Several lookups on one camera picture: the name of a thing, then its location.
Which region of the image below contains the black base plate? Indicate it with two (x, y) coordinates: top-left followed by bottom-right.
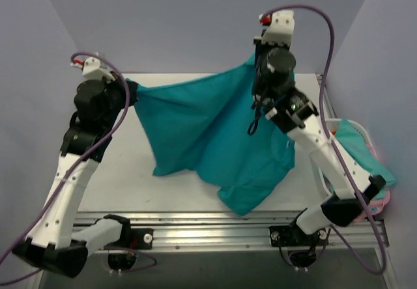
(103, 228), (154, 250)
(268, 225), (328, 248)

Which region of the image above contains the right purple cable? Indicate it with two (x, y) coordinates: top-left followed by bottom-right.
(260, 4), (388, 276)

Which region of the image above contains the purple cable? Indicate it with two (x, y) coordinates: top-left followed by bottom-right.
(260, 4), (388, 276)
(0, 51), (158, 286)

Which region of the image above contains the black loop cable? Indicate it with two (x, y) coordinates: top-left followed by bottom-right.
(246, 96), (265, 136)

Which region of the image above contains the aluminium mounting rail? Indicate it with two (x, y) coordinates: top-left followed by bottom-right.
(70, 212), (377, 253)

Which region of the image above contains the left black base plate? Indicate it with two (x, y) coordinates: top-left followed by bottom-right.
(103, 228), (154, 250)

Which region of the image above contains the mint green t-shirt in basket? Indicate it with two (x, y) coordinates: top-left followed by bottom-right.
(326, 118), (397, 191)

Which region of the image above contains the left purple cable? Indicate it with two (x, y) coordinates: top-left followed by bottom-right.
(0, 51), (158, 286)

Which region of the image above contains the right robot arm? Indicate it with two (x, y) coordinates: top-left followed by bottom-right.
(252, 37), (386, 245)

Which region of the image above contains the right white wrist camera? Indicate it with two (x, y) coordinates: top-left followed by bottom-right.
(259, 9), (295, 48)

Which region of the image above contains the teal t-shirt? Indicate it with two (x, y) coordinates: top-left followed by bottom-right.
(134, 59), (295, 215)

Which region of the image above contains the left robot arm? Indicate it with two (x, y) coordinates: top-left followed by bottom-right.
(11, 72), (137, 278)

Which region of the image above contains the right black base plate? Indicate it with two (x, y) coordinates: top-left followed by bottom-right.
(268, 225), (328, 248)

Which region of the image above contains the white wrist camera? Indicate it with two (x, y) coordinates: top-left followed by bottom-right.
(259, 9), (295, 48)
(70, 57), (115, 82)

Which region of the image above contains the pink garment in basket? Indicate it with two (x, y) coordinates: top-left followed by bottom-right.
(368, 189), (391, 217)

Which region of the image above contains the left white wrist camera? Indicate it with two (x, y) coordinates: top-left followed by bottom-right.
(70, 57), (115, 82)

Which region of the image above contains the white plastic laundry basket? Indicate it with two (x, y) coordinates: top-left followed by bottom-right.
(306, 117), (386, 199)

